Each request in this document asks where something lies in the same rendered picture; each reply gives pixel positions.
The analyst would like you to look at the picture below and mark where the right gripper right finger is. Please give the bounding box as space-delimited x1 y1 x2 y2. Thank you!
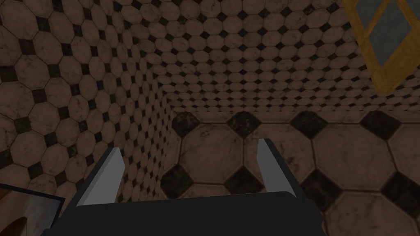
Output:
256 138 298 198

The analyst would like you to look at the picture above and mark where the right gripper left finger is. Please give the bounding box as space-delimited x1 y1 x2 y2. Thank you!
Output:
75 147 125 207

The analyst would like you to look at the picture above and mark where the wooden framed window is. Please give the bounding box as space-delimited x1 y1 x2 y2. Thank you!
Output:
342 0 420 95

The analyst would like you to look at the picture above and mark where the black framed picture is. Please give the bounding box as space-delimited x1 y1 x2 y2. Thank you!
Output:
0 183 66 236

